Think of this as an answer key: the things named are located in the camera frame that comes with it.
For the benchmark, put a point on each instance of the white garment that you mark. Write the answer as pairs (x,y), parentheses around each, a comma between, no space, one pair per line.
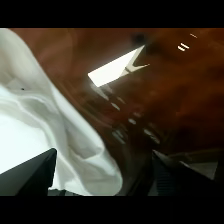
(36,113)

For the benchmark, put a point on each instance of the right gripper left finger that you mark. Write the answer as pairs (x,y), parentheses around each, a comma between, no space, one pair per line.
(31,178)

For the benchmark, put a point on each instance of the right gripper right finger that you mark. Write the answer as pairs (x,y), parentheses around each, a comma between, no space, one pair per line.
(181,180)

